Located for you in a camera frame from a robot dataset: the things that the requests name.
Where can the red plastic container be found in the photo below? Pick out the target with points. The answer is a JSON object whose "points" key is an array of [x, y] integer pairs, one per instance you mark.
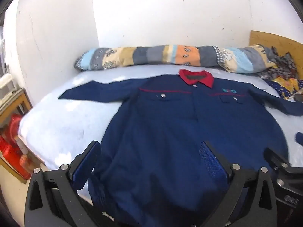
{"points": [[9, 146]]}

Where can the dark floral cloth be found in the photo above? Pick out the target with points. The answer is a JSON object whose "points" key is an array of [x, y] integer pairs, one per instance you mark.
{"points": [[284, 65]]}

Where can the rolled patchwork blanket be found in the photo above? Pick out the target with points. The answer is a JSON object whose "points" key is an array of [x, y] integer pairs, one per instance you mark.
{"points": [[165, 54]]}

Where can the wooden headboard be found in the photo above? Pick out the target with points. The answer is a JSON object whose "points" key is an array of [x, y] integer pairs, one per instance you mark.
{"points": [[267, 39]]}

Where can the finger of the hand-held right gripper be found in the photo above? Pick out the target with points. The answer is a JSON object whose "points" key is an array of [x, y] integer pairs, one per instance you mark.
{"points": [[275, 158]]}

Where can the dark blue cloth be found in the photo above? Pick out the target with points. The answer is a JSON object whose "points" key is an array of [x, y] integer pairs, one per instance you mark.
{"points": [[299, 139]]}

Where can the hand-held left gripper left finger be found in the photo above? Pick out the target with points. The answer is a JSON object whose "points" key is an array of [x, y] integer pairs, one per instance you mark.
{"points": [[84, 164]]}

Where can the light blue cloud bedsheet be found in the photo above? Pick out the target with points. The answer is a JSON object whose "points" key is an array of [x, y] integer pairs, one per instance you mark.
{"points": [[64, 123]]}

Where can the wooden side table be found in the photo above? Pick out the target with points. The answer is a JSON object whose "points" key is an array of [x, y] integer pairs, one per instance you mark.
{"points": [[16, 104]]}

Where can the blue yellow patterned cloth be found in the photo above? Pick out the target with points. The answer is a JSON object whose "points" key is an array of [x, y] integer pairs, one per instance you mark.
{"points": [[287, 86]]}

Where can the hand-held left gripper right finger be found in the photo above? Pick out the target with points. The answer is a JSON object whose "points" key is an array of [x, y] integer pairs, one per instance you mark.
{"points": [[211, 163]]}

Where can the navy work jacket red collar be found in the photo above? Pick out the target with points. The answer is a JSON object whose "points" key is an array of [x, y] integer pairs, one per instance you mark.
{"points": [[165, 127]]}

